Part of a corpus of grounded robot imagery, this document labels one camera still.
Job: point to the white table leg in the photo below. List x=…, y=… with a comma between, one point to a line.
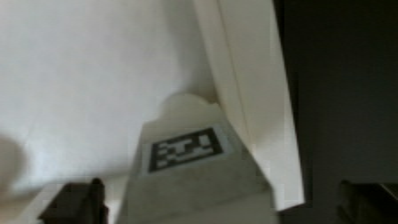
x=197, y=184

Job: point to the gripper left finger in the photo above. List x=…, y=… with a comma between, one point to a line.
x=76, y=206

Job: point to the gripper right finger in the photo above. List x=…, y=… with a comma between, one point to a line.
x=368, y=203

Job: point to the white square tabletop part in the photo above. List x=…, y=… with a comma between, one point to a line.
x=110, y=62

